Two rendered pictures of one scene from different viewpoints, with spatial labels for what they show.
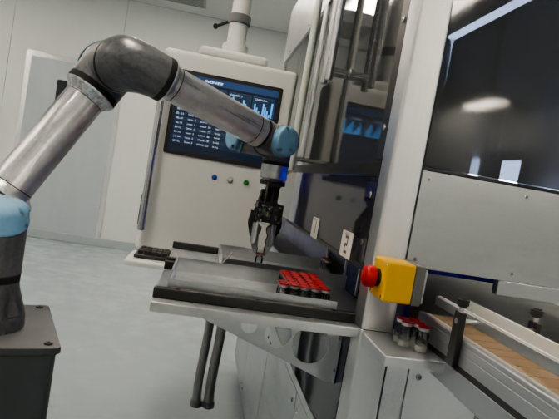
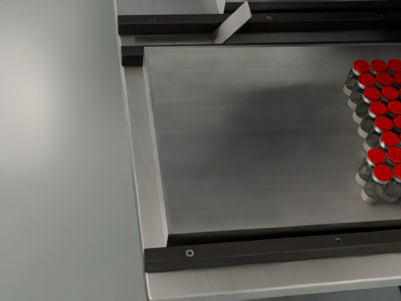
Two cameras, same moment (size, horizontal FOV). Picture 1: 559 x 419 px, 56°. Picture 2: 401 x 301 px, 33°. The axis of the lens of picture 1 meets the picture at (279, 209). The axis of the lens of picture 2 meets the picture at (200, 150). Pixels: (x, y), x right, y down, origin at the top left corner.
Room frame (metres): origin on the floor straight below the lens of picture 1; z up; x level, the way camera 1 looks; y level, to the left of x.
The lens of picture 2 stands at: (0.65, 0.22, 1.49)
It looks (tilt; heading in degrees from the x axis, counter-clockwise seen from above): 52 degrees down; 352
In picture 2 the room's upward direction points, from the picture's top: 10 degrees clockwise
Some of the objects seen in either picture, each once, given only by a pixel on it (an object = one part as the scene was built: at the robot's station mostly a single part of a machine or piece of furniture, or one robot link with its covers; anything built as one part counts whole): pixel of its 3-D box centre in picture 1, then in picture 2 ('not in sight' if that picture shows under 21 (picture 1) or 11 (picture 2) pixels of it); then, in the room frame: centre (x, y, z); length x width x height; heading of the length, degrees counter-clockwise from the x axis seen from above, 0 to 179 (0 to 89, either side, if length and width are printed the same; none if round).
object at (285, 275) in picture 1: (287, 287); (375, 128); (1.16, -0.05, 0.90); 0.18 x 0.02 x 0.05; 8
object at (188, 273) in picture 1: (248, 284); (301, 134); (1.15, 0.04, 0.90); 0.34 x 0.26 x 0.04; 98
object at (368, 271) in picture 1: (372, 276); not in sight; (0.93, -0.18, 0.99); 0.04 x 0.04 x 0.04; 9
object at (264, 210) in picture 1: (269, 202); not in sight; (1.45, 0.03, 1.07); 0.09 x 0.08 x 0.12; 9
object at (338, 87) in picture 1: (332, 74); not in sight; (1.71, -0.09, 1.51); 0.47 x 0.01 x 0.59; 9
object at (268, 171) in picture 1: (274, 173); not in sight; (1.45, 0.03, 1.15); 0.08 x 0.08 x 0.05
